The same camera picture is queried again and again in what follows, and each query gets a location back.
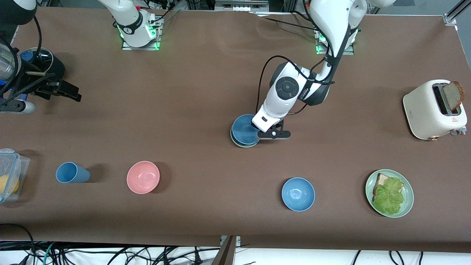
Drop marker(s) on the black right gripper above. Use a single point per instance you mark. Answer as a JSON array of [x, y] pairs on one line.
[[52, 70]]

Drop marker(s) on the green bowl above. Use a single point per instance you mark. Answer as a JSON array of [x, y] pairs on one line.
[[237, 144]]

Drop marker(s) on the blue bowl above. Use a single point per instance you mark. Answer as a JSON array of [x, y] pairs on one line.
[[243, 129], [298, 194]]

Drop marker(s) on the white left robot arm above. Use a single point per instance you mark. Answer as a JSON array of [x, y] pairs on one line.
[[331, 22]]

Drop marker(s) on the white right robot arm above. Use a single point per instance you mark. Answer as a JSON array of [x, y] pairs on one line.
[[128, 22]]

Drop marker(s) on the pink bowl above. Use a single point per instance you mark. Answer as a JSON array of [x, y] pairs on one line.
[[143, 177]]

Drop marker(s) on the black round pot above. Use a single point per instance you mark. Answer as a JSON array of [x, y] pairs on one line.
[[53, 66]]

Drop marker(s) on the blue cup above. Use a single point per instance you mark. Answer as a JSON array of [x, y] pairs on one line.
[[71, 173]]

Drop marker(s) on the clear plastic container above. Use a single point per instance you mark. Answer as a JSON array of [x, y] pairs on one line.
[[11, 162]]

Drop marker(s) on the yellow food item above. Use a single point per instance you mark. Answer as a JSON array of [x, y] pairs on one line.
[[7, 186]]

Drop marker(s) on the brown table cloth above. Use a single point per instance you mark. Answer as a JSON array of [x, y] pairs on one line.
[[184, 92]]

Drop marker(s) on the toast slice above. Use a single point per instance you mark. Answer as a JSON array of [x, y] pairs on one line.
[[382, 179]]

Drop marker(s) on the green lettuce leaf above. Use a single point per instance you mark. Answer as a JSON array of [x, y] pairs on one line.
[[390, 197]]

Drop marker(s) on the cream toaster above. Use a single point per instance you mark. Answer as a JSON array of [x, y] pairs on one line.
[[423, 110]]

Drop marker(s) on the green plate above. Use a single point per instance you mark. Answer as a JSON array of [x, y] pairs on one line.
[[408, 198]]

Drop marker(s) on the brown bread slice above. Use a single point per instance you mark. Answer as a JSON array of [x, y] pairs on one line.
[[453, 95]]

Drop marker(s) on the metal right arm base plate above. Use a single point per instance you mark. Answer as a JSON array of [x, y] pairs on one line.
[[141, 48]]

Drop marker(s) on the table edge bracket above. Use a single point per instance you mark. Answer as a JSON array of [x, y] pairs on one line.
[[228, 252]]

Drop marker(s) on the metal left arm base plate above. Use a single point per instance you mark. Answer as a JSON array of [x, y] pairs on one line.
[[349, 51]]

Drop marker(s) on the aluminium frame profile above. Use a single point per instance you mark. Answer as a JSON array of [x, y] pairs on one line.
[[454, 13]]

